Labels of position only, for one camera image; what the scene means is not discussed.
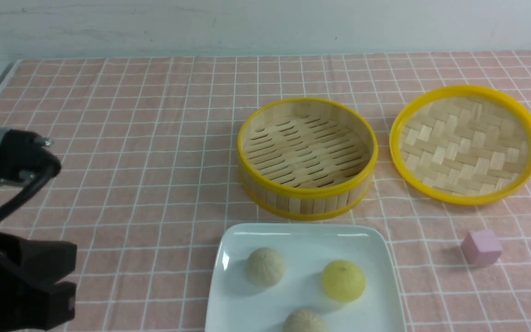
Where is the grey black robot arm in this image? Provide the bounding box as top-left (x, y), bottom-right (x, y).
top-left (0, 127), bottom-right (77, 332)

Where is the black cable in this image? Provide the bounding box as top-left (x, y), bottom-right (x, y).
top-left (0, 164), bottom-right (59, 238)

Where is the pink cube block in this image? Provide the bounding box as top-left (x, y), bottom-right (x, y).
top-left (460, 229), bottom-right (503, 266)

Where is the bamboo steamer basket yellow rim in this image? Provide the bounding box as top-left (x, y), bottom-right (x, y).
top-left (236, 97), bottom-right (378, 221)

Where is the white square plate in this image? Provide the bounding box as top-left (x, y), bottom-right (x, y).
top-left (204, 223), bottom-right (407, 332)

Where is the pink checkered tablecloth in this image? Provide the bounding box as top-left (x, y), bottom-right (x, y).
top-left (0, 51), bottom-right (531, 332)

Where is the yellow steamed bun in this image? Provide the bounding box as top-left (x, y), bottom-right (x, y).
top-left (321, 259), bottom-right (366, 303)

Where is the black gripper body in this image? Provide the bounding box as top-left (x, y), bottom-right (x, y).
top-left (0, 232), bottom-right (77, 332)

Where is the woven bamboo steamer lid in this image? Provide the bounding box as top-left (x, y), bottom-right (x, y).
top-left (389, 85), bottom-right (531, 206)

